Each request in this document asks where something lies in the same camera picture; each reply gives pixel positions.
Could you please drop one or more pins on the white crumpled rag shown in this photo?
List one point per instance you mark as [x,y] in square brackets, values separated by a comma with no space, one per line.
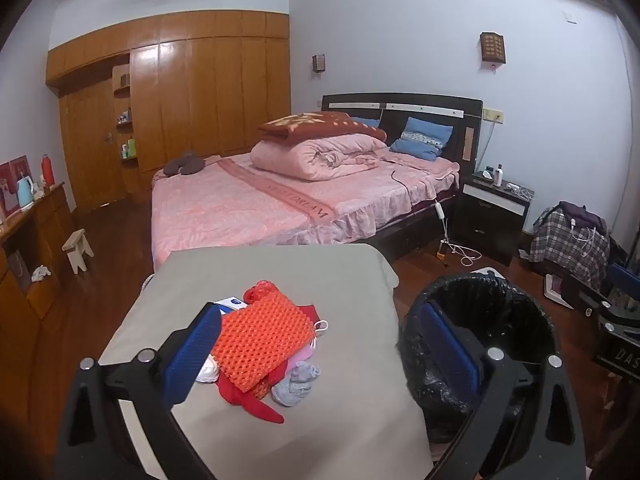
[41,274]

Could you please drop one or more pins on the blue patterned pillow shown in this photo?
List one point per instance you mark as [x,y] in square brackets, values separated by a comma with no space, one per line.
[425,132]

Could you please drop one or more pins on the black white nightstand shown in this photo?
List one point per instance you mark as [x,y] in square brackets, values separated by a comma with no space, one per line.
[487,220]

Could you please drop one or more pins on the red cloth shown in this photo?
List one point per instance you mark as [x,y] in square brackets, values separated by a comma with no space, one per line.
[250,405]

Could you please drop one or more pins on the small shelf items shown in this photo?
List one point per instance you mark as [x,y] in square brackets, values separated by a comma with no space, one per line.
[124,117]

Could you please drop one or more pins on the brown wooden wardrobe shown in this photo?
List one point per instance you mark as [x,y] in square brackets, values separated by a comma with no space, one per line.
[200,100]

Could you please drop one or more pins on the dark wooden bed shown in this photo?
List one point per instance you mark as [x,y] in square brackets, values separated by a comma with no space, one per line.
[425,115]

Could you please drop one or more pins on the plaid bag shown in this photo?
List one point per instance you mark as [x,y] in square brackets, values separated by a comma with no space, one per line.
[555,250]

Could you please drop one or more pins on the wall power socket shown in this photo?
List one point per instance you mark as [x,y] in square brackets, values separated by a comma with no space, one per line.
[495,115]

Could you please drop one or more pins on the grey sock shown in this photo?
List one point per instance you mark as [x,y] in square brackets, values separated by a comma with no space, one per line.
[297,385]

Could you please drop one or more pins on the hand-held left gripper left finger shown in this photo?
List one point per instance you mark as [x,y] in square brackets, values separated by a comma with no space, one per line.
[195,350]

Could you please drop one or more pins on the white bottle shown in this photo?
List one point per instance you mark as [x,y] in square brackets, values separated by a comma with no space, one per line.
[499,176]

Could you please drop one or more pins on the red thermos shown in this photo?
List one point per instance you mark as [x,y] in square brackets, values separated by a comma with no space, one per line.
[47,172]

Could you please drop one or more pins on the red picture frame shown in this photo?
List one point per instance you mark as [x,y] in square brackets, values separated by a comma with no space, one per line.
[12,175]

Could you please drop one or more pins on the purple bag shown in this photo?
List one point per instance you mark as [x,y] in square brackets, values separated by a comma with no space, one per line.
[585,215]

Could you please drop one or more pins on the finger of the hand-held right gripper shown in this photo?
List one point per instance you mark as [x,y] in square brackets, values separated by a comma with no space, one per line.
[582,297]

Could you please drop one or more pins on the white bathroom scale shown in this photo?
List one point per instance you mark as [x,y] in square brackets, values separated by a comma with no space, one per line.
[487,271]

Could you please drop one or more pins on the blue flat object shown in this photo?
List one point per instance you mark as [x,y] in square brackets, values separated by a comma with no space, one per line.
[622,277]

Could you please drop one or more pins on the blue white small box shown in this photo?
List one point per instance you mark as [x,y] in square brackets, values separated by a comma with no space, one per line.
[232,304]

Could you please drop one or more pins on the green bottle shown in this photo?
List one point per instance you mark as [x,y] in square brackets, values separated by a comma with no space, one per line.
[132,148]

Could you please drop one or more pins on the brown wooden sideboard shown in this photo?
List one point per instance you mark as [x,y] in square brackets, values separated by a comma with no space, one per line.
[45,220]

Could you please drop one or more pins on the small dark wall lamp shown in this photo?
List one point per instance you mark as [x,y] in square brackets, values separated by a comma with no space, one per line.
[318,62]

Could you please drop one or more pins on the pink cloth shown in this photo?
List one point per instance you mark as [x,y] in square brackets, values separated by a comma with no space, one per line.
[300,357]

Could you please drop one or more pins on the red patterned pillow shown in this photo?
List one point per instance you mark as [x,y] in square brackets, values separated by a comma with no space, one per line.
[320,127]

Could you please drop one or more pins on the folded pink quilt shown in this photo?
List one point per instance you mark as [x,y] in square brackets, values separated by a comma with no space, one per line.
[310,157]

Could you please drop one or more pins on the orange mesh bag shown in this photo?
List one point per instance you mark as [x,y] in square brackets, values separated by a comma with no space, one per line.
[260,335]

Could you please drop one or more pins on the brown lattice wall lamp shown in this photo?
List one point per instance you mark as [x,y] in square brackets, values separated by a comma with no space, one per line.
[493,47]

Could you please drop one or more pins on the light blue kettle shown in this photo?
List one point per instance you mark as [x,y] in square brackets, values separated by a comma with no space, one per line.
[25,195]

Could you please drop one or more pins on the white pink flat box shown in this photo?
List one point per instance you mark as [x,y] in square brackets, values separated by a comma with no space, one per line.
[557,290]

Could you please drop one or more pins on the black-lined trash bin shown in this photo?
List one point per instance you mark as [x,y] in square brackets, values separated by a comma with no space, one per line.
[505,310]

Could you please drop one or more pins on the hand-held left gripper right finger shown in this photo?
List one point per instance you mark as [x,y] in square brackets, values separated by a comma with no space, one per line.
[450,345]

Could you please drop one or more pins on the white wall switch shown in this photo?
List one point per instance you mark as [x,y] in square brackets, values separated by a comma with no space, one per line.
[570,16]

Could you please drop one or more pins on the grey tablecloth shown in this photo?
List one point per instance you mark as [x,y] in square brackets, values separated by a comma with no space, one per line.
[280,270]

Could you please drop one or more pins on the white cloth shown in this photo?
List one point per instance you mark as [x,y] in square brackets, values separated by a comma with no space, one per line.
[207,372]

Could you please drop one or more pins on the pink bedsheet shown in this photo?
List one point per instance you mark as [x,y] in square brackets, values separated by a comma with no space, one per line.
[225,205]

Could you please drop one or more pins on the plain blue pillow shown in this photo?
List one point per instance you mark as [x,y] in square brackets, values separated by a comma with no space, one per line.
[365,122]

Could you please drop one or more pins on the small white stool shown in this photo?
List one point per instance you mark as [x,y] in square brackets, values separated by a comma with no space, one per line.
[77,250]

